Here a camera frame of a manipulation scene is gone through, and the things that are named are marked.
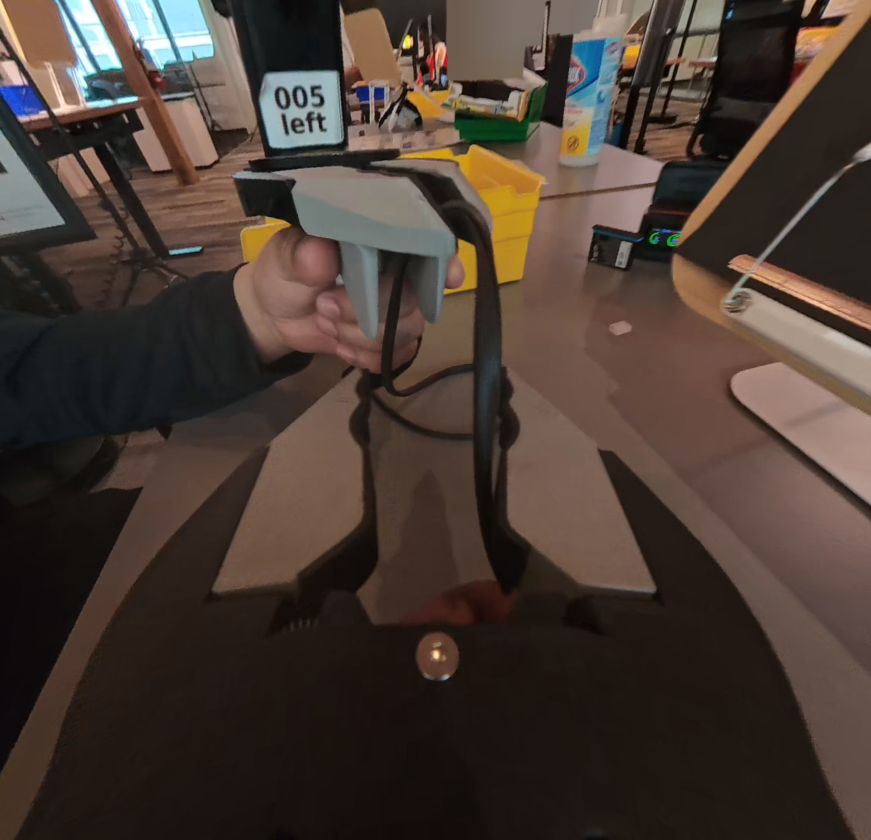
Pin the green plastic bin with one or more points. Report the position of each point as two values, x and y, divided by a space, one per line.
490 129

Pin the black office chair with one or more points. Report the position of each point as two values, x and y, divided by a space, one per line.
748 71

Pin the wooden side table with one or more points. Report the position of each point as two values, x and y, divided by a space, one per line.
81 110

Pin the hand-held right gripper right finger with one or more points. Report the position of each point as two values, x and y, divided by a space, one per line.
578 513

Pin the white cabinet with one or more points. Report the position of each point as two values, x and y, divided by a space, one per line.
184 132

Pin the black battery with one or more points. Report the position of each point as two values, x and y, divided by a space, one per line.
612 248

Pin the wooden pillar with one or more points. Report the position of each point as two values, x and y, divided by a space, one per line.
136 71

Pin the small clear plastic piece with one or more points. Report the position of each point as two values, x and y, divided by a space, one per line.
620 328

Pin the yellow plastic bin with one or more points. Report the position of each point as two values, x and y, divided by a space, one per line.
510 193

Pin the person's left forearm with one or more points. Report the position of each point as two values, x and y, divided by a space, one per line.
136 357

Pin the grey monitor on pole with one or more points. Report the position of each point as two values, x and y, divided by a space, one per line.
670 10

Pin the black board book stand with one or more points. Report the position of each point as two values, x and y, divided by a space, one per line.
782 228

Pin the disinfectant wipes canister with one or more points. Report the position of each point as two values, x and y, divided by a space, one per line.
588 105

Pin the black battery charger case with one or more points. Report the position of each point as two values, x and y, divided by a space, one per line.
680 187

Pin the white stand base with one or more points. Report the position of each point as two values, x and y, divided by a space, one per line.
803 404

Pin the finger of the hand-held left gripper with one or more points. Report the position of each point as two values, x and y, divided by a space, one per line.
367 207
452 171

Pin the brown cardboard sheet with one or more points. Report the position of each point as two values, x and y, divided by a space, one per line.
367 40

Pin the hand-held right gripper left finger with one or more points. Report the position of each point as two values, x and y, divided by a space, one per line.
292 513

